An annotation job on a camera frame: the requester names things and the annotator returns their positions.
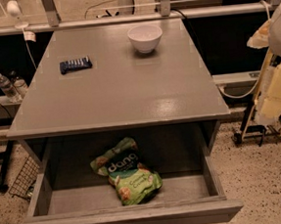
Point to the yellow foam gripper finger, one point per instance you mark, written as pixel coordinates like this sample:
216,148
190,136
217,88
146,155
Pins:
269,101

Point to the green rice chip bag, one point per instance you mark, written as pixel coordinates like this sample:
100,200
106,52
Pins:
134,182

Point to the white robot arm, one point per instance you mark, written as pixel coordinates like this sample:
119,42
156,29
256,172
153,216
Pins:
268,35

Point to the grey cabinet counter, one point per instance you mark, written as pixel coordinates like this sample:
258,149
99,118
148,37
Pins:
123,88

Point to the grey open drawer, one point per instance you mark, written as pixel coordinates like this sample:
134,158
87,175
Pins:
68,191

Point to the white ceramic bowl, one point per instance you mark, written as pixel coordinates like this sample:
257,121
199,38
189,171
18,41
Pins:
145,38

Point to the clear plastic water bottle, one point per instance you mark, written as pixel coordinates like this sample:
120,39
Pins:
9,90

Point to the white round lamp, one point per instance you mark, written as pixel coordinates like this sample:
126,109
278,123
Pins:
14,10

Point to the yellow metal cart frame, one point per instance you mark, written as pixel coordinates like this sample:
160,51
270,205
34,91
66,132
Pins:
249,124

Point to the black wire basket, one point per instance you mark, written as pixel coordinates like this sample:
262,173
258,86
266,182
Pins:
24,184

